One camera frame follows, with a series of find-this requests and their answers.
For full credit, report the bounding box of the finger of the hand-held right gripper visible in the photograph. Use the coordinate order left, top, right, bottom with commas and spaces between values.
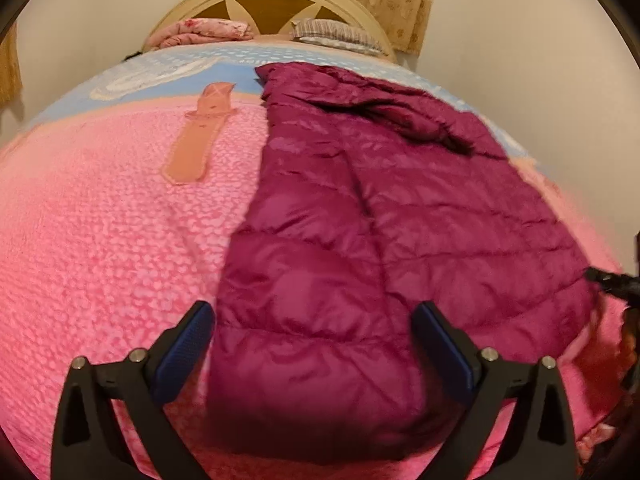
585, 267, 640, 307

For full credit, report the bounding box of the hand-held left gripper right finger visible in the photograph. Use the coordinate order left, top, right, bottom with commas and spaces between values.
412, 301, 581, 480

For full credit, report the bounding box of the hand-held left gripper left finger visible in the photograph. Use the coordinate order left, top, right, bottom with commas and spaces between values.
50, 300, 216, 480

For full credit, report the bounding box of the magenta puffer jacket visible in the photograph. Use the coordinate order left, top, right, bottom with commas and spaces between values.
205, 61, 602, 461

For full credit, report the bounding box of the printed pink blue blanket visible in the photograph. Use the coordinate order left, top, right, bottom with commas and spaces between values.
0, 39, 640, 480

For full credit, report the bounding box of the folded pink floral quilt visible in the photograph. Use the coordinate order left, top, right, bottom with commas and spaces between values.
144, 18, 257, 51

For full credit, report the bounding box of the striped pillow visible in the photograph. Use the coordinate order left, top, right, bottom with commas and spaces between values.
289, 18, 385, 54

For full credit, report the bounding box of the beige patterned curtain panel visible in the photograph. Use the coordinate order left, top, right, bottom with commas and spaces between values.
349, 0, 442, 56

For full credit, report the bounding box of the cream wooden headboard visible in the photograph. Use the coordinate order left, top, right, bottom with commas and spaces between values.
141, 0, 401, 66

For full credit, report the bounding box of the beige patterned wall curtain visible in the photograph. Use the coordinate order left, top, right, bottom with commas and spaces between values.
0, 22, 24, 109

